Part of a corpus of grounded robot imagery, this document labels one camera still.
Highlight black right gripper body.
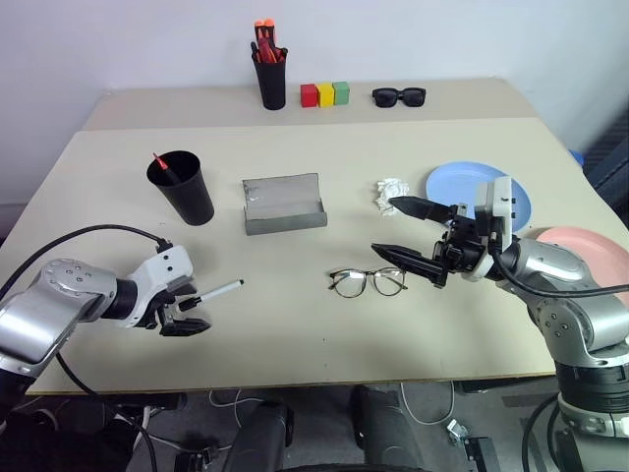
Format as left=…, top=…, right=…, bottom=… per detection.
left=431, top=202, right=493, bottom=276

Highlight tall narrow black cup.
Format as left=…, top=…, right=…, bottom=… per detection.
left=252, top=47, right=289, bottom=112

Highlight dark rounded shape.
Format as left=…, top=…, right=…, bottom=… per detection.
left=229, top=400, right=296, bottom=472
left=349, top=384, right=422, bottom=472

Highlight crumpled white tissue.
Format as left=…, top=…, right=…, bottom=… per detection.
left=372, top=177, right=411, bottom=218

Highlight wide black cup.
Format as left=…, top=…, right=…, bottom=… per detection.
left=145, top=150, right=216, bottom=227

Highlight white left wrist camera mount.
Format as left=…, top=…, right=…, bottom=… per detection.
left=128, top=245, right=196, bottom=328

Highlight dark slatted panel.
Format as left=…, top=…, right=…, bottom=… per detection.
left=583, top=113, right=629, bottom=208

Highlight red marker with black body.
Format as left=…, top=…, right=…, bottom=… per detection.
left=152, top=152, right=181, bottom=185

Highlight grey open glasses case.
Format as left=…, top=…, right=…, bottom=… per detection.
left=241, top=171, right=329, bottom=237

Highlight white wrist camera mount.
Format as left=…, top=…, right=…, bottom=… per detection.
left=128, top=245, right=196, bottom=328
left=460, top=176, right=515, bottom=283

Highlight pink plate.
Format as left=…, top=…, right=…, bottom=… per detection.
left=534, top=225, right=629, bottom=309

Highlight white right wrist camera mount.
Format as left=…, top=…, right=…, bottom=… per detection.
left=460, top=176, right=515, bottom=283

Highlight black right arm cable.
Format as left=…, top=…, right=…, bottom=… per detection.
left=488, top=245, right=629, bottom=300

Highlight white marker with black cap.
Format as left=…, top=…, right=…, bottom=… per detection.
left=198, top=279, right=246, bottom=303

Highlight metal floor bracket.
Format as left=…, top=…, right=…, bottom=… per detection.
left=445, top=419, right=474, bottom=445

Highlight clear thin-framed glasses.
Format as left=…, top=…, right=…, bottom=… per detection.
left=327, top=266, right=409, bottom=299

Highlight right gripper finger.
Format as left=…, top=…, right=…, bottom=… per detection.
left=371, top=242, right=449, bottom=290
left=387, top=195, right=462, bottom=225

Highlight light blue plate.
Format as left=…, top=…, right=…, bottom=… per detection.
left=425, top=161, right=534, bottom=234

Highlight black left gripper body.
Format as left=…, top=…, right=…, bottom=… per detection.
left=144, top=277, right=199, bottom=332

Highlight white floor cable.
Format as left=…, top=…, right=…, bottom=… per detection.
left=399, top=381, right=456, bottom=425
left=207, top=387, right=267, bottom=410

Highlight black sunglasses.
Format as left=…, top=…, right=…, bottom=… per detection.
left=371, top=86, right=428, bottom=109

